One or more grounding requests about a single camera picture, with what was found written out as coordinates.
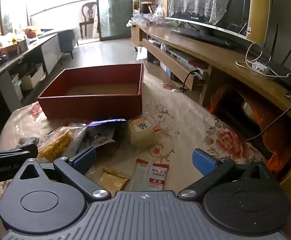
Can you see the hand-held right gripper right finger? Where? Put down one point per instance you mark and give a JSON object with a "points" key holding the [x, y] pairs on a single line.
{"points": [[204, 162]]}

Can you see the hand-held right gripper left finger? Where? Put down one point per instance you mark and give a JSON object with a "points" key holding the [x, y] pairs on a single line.
{"points": [[84, 158]]}

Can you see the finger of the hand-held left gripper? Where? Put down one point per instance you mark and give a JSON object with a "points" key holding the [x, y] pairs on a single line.
{"points": [[23, 153]]}

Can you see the white spicy strips packet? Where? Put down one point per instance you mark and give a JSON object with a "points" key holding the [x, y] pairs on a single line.
{"points": [[98, 137]]}

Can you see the clear bag of yellow snacks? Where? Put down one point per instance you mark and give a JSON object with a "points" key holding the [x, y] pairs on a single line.
{"points": [[58, 142]]}

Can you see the gold foil snack packet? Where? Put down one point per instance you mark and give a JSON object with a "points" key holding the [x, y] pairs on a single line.
{"points": [[113, 180]]}

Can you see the red cardboard box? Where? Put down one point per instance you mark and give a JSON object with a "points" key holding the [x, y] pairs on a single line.
{"points": [[90, 105]]}

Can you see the long silver packet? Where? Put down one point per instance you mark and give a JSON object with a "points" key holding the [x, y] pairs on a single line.
{"points": [[139, 177]]}

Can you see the pale cake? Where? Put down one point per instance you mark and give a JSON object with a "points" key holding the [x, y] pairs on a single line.
{"points": [[141, 135]]}

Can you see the grey crumpled packet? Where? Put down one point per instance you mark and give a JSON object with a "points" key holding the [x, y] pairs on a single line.
{"points": [[28, 140]]}

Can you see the floral tablecloth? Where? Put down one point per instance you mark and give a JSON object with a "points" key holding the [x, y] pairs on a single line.
{"points": [[185, 120]]}

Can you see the white and red sachet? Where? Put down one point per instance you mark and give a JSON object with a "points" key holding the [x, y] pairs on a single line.
{"points": [[158, 177]]}

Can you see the clear storage bin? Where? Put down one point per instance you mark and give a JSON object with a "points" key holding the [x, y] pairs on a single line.
{"points": [[16, 87]]}

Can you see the white storage bin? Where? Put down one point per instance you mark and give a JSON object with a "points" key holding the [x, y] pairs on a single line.
{"points": [[33, 77]]}

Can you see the orange plastic bag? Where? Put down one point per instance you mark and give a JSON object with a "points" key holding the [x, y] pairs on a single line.
{"points": [[280, 140]]}

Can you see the dark long table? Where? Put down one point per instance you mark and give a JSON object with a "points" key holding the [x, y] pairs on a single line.
{"points": [[10, 62]]}

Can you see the blue and white carton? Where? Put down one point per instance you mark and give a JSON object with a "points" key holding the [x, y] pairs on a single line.
{"points": [[165, 70]]}

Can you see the printed carton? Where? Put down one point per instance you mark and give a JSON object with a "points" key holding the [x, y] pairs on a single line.
{"points": [[14, 46]]}

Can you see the silver set-top box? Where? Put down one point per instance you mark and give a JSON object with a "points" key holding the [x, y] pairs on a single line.
{"points": [[183, 57]]}

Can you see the wooden television cabinet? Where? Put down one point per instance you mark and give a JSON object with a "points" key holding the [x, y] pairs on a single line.
{"points": [[210, 55]]}

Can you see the white power strip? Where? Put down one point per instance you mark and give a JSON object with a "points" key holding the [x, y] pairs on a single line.
{"points": [[260, 67]]}

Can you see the white bag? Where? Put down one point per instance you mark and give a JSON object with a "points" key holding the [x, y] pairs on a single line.
{"points": [[141, 53]]}

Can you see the grey sofa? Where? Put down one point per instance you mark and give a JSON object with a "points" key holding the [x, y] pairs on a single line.
{"points": [[68, 40]]}

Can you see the black router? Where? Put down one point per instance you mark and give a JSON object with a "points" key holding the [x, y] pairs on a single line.
{"points": [[285, 72]]}

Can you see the dark wooden chair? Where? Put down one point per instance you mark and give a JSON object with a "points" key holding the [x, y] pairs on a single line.
{"points": [[88, 12]]}

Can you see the glass balcony door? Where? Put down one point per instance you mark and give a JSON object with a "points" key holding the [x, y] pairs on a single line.
{"points": [[115, 10]]}

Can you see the curved television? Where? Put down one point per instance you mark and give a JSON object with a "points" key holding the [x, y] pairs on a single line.
{"points": [[235, 10]]}

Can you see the white lace cloth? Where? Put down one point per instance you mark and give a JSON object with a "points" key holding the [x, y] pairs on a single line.
{"points": [[198, 0]]}

